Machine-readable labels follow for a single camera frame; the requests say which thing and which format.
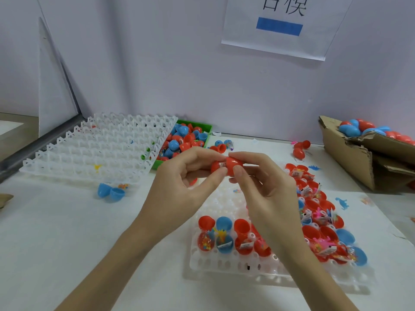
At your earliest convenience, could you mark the pile of finished eggs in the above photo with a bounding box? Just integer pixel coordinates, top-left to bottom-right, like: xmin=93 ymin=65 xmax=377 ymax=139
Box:
xmin=338 ymin=118 xmax=415 ymax=145

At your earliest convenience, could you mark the person's right forearm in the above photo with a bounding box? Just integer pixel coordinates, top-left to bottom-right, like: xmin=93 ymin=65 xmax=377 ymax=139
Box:
xmin=279 ymin=246 xmax=361 ymax=311

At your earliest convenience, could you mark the person's left hand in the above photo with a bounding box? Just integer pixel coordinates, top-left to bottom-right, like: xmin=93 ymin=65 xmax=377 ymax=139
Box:
xmin=133 ymin=147 xmax=229 ymax=247

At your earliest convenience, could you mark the blue egg shell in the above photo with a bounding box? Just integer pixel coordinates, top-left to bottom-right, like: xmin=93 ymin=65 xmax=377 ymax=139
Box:
xmin=97 ymin=182 xmax=127 ymax=202

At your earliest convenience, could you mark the cardboard box of capsules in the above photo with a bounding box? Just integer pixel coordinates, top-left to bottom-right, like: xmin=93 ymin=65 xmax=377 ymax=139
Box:
xmin=318 ymin=115 xmax=415 ymax=192

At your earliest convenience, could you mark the person's left forearm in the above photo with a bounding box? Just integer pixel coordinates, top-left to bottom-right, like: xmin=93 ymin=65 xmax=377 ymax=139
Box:
xmin=55 ymin=220 xmax=166 ymax=311

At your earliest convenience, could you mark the grey metal rail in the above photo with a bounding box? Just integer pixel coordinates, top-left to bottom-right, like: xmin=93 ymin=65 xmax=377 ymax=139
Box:
xmin=0 ymin=114 xmax=86 ymax=184

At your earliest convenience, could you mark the clear plastic egg tray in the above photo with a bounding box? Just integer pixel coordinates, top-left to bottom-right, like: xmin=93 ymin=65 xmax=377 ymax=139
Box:
xmin=19 ymin=112 xmax=179 ymax=185
xmin=188 ymin=162 xmax=376 ymax=286

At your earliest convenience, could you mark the white paper sign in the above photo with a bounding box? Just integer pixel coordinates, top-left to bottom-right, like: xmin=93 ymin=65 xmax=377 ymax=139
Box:
xmin=221 ymin=0 xmax=356 ymax=61

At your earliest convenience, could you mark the green plastic tray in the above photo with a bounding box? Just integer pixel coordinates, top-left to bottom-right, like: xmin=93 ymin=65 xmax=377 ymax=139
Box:
xmin=153 ymin=120 xmax=214 ymax=170

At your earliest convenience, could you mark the person's right hand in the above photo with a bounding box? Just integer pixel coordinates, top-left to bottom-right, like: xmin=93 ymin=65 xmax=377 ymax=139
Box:
xmin=227 ymin=151 xmax=309 ymax=263

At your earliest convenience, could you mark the clear triangular panel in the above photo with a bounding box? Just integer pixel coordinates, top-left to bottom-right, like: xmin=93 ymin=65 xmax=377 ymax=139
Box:
xmin=38 ymin=17 xmax=80 ymax=139

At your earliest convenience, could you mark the small capsule cluster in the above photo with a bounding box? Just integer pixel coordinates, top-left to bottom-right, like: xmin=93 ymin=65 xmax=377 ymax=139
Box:
xmin=209 ymin=140 xmax=235 ymax=154

